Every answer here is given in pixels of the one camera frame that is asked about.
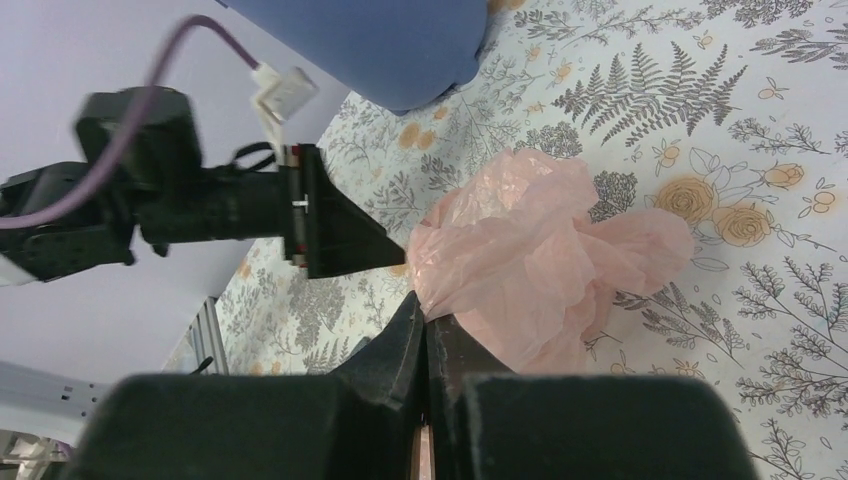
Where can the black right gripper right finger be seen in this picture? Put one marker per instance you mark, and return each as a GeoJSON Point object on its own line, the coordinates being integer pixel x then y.
{"type": "Point", "coordinates": [490, 423]}

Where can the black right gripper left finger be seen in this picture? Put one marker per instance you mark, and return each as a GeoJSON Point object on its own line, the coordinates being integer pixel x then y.
{"type": "Point", "coordinates": [354, 422]}

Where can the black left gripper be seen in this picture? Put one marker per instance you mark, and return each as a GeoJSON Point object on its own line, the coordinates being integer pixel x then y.
{"type": "Point", "coordinates": [161, 190]}

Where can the pink plastic trash bag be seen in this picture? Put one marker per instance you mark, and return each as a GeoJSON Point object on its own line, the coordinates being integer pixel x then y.
{"type": "Point", "coordinates": [514, 256]}

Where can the blue plastic trash bin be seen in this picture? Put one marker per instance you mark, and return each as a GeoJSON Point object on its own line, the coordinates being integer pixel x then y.
{"type": "Point", "coordinates": [399, 54]}

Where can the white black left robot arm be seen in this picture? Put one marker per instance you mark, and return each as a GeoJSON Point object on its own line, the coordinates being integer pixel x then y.
{"type": "Point", "coordinates": [45, 253]}

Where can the floral patterned tablecloth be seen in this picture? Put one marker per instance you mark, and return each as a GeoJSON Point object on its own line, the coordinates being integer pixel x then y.
{"type": "Point", "coordinates": [624, 189]}

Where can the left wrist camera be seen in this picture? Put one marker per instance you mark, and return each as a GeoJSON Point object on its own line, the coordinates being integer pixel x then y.
{"type": "Point", "coordinates": [279, 96]}

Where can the aluminium frame rail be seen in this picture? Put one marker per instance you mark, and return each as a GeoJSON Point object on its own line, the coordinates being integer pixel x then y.
{"type": "Point", "coordinates": [44, 414]}

